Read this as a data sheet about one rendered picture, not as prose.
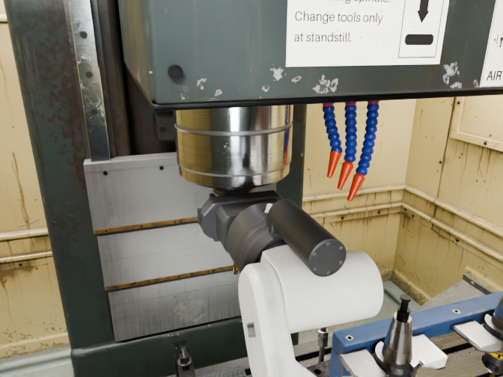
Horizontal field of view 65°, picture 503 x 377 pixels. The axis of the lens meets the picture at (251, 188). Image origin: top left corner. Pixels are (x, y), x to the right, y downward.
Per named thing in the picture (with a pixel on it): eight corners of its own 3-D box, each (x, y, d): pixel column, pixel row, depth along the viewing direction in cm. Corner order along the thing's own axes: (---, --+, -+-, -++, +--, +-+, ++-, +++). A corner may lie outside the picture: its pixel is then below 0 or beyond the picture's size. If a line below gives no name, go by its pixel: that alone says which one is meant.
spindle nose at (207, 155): (260, 152, 66) (260, 78, 62) (313, 179, 53) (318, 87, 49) (165, 163, 60) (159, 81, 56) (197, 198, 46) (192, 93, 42)
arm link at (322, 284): (320, 278, 47) (377, 342, 37) (233, 292, 44) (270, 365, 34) (330, 188, 44) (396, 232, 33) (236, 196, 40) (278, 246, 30)
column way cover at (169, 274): (274, 312, 121) (278, 148, 104) (110, 346, 107) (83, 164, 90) (268, 302, 126) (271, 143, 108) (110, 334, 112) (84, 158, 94)
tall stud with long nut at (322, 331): (328, 372, 99) (331, 329, 95) (318, 374, 98) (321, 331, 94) (322, 363, 102) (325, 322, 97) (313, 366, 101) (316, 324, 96)
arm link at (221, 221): (286, 172, 55) (328, 203, 44) (284, 235, 58) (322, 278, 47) (195, 182, 51) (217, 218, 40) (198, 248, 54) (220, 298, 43)
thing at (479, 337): (509, 349, 64) (510, 345, 63) (483, 357, 62) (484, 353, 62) (474, 322, 70) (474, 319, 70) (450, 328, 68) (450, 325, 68)
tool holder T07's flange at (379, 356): (401, 349, 65) (403, 336, 64) (424, 378, 59) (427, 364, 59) (366, 355, 64) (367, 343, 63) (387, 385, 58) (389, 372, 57)
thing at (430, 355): (454, 366, 61) (456, 362, 60) (426, 374, 59) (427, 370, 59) (423, 336, 67) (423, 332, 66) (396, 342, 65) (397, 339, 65)
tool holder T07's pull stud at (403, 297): (404, 313, 59) (407, 292, 58) (411, 319, 58) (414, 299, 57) (394, 314, 59) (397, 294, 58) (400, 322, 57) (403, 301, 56)
